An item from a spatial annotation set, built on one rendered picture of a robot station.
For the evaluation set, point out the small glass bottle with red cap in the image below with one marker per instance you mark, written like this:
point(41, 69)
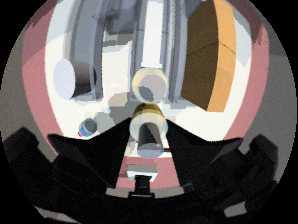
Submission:
point(87, 127)

